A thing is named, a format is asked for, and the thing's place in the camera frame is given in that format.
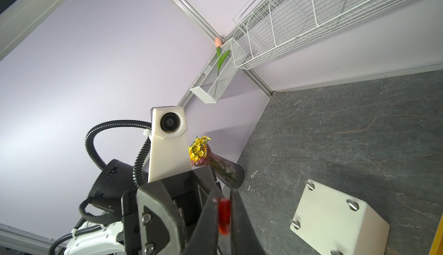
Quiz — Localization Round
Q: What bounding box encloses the sunflower bouquet in vase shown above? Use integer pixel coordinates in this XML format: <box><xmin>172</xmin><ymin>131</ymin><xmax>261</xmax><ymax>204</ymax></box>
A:
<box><xmin>188</xmin><ymin>136</ymin><xmax>245</xmax><ymax>189</ymax></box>

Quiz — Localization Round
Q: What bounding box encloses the small white mesh basket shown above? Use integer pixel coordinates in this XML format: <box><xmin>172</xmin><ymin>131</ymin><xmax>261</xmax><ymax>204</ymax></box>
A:
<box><xmin>190</xmin><ymin>40</ymin><xmax>237</xmax><ymax>104</ymax></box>

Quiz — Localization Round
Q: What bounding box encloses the red screw protection sleeve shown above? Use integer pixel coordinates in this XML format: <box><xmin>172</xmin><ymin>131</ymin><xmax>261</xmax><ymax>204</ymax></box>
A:
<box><xmin>218</xmin><ymin>198</ymin><xmax>231</xmax><ymax>235</ymax></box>

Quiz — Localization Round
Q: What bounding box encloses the artificial pink tulip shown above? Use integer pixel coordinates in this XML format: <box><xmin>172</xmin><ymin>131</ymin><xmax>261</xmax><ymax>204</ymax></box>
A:
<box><xmin>215</xmin><ymin>37</ymin><xmax>231</xmax><ymax>75</ymax></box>

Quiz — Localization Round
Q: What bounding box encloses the long white wire basket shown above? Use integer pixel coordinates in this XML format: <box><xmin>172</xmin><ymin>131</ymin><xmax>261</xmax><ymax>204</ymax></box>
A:
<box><xmin>231</xmin><ymin>0</ymin><xmax>406</xmax><ymax>69</ymax></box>

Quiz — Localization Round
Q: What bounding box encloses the yellow plastic tray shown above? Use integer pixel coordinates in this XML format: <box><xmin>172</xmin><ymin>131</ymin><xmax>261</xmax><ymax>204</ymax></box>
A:
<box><xmin>429</xmin><ymin>216</ymin><xmax>443</xmax><ymax>255</ymax></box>

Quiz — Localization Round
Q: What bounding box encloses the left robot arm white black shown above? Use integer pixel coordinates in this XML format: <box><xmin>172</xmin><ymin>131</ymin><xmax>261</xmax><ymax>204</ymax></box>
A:
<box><xmin>49</xmin><ymin>111</ymin><xmax>231</xmax><ymax>255</ymax></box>

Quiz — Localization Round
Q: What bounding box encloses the white box with screws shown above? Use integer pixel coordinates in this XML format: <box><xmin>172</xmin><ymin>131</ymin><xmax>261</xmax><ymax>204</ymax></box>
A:
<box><xmin>290</xmin><ymin>180</ymin><xmax>390</xmax><ymax>255</ymax></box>

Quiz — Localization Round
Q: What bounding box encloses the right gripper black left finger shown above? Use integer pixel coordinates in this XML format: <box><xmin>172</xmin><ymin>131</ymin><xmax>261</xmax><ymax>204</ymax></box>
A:
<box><xmin>182</xmin><ymin>190</ymin><xmax>223</xmax><ymax>255</ymax></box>

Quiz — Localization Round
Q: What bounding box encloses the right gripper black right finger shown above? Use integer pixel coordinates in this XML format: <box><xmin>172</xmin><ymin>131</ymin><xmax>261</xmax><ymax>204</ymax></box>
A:
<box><xmin>230</xmin><ymin>189</ymin><xmax>266</xmax><ymax>255</ymax></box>

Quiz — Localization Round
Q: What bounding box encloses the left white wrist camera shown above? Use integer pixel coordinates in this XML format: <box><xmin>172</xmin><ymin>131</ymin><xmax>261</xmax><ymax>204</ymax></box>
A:
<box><xmin>148</xmin><ymin>106</ymin><xmax>192</xmax><ymax>183</ymax></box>

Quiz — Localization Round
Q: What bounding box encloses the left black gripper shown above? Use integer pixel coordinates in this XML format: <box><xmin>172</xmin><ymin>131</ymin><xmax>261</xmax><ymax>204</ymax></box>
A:
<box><xmin>121</xmin><ymin>166</ymin><xmax>221</xmax><ymax>255</ymax></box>

